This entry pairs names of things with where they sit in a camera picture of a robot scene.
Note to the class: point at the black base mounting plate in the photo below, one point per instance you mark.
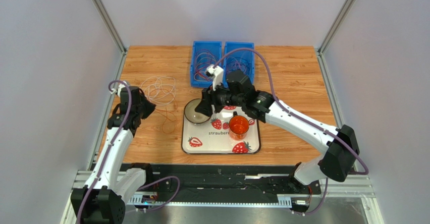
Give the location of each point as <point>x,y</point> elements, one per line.
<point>232,184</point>

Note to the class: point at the aluminium frame rail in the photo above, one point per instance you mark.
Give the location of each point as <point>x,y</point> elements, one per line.
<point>357,187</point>

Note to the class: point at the right blue plastic bin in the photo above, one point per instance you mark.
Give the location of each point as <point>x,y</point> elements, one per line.
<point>242,60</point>

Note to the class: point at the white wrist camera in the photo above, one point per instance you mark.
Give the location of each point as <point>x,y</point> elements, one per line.
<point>116,86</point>
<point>216,73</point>

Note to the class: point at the strawberry print tray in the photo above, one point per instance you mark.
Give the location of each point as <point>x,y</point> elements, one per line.
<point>212,137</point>

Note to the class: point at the left blue plastic bin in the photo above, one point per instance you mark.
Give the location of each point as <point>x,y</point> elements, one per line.
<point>204,53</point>

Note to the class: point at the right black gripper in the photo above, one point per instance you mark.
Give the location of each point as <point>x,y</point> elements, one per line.
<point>211,97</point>

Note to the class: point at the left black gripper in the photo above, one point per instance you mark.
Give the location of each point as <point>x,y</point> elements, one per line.
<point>150,107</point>

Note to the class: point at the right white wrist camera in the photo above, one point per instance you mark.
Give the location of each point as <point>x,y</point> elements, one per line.
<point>216,73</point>

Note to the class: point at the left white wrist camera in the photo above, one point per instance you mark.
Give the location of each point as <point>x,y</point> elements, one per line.
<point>116,86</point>

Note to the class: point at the orange transparent mug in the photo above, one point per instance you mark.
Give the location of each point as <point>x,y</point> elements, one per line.
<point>238,127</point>

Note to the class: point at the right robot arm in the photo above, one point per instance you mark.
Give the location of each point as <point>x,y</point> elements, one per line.
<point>338,146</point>

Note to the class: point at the blue plastic bin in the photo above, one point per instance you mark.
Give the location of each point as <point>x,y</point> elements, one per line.
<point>242,60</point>
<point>204,53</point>

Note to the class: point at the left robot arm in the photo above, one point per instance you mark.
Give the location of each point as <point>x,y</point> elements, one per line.
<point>103,197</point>

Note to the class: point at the beige ceramic bowl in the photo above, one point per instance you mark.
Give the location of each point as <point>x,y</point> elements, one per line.
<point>191,115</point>

